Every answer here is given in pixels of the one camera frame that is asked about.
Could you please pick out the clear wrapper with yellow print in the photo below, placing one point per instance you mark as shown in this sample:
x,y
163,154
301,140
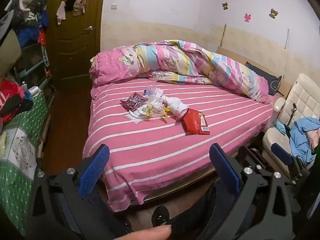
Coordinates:
x,y
160,111

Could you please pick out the pastel striped cartoon quilt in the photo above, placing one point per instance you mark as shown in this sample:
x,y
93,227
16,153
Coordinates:
x,y
175,60

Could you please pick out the black hanging hat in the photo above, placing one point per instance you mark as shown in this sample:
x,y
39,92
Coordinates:
x,y
72,1

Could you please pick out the white tape roll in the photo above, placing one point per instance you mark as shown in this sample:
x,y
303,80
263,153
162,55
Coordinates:
x,y
137,115

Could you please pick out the black shoe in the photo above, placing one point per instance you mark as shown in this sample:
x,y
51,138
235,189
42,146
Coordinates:
x,y
161,216

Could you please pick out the red bag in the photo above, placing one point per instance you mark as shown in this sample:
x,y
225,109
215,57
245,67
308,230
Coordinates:
x,y
10,90

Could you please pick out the red snack packet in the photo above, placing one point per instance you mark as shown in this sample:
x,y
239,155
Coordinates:
x,y
193,122

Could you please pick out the person's left hand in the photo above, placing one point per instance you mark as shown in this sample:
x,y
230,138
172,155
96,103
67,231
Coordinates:
x,y
152,233

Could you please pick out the white sock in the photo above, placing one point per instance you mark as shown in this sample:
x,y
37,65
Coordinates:
x,y
175,106

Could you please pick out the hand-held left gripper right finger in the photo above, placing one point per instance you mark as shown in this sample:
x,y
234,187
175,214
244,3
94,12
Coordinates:
x,y
225,170

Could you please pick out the green patterned tablecloth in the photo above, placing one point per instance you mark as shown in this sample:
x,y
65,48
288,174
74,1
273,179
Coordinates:
x,y
20,180

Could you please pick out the white paper scrap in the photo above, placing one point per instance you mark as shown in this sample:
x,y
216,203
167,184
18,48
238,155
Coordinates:
x,y
133,120

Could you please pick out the pink bear wall sticker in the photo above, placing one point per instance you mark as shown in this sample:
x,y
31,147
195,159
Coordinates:
x,y
247,17

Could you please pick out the dark red foil packet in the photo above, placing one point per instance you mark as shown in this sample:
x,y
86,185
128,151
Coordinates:
x,y
133,101

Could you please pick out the light blue cloth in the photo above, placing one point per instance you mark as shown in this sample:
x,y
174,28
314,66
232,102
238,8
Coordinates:
x,y
280,126

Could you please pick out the dark blue pillow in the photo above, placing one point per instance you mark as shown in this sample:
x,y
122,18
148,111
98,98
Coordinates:
x,y
267,80

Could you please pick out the brown wooden door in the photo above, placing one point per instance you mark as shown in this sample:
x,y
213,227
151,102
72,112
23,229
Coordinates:
x,y
75,55

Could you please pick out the small white box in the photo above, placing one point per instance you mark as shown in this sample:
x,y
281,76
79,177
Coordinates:
x,y
33,90

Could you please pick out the pile of clothes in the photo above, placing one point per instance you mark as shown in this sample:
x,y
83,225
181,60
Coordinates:
x,y
30,22

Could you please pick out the black cloth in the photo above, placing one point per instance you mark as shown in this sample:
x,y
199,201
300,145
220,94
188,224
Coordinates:
x,y
17,105

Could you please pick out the blue garment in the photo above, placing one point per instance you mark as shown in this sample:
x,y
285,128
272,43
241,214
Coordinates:
x,y
301,140

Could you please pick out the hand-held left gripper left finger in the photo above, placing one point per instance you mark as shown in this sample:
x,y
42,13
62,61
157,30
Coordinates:
x,y
93,172

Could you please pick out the brown bear wall sticker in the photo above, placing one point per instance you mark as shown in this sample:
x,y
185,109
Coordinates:
x,y
225,6
273,13

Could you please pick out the bed with pink striped sheet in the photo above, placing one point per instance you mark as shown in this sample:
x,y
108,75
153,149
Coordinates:
x,y
155,150

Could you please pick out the pink hanging cap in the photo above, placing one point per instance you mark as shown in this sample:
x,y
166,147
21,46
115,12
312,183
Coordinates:
x,y
79,6

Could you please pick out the white hanging cloth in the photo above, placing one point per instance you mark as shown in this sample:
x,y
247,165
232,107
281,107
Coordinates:
x,y
61,13

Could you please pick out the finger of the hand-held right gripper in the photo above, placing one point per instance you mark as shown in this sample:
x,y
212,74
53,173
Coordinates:
x,y
252,156
282,153

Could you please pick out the light wooden headboard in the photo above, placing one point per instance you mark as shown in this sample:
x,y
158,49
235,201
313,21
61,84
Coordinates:
x,y
282,90

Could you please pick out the pink garment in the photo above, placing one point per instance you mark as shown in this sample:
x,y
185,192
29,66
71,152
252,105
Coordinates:
x,y
315,137

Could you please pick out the dark shelf rack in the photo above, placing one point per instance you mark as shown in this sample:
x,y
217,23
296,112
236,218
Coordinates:
x,y
35,62

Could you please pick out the person's dark trouser leg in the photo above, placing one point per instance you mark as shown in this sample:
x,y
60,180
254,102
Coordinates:
x,y
197,212

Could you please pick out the white padded chair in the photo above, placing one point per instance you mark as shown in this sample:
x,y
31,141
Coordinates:
x,y
302,97

